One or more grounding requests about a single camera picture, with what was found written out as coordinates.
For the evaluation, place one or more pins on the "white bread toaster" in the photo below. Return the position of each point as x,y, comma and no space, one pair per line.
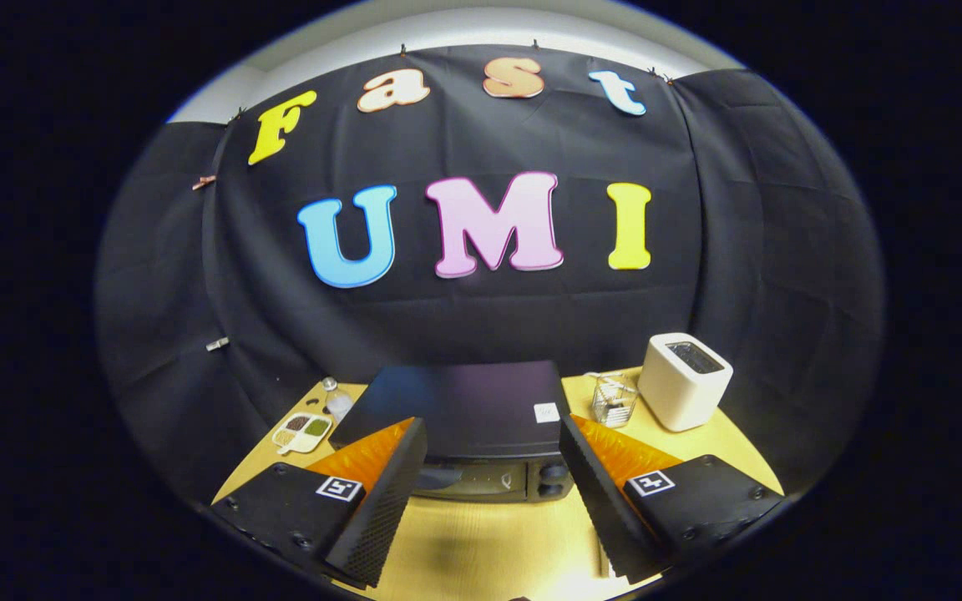
681,388

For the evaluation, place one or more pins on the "small clear bottle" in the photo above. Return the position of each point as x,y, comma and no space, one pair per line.
336,402

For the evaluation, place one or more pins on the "silver clip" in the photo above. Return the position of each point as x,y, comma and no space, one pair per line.
217,343

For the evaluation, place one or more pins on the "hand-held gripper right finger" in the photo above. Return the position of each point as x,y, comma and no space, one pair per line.
598,501

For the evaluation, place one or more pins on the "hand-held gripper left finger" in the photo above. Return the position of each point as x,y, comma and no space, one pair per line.
385,509

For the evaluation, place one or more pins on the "pink clip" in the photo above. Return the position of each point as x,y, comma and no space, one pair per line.
204,182

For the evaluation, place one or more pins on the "black toaster oven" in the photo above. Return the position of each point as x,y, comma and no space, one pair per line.
473,409

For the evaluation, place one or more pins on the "black backdrop cloth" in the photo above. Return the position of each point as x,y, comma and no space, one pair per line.
464,325

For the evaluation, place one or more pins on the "divided snack dish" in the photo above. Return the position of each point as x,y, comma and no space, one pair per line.
301,432

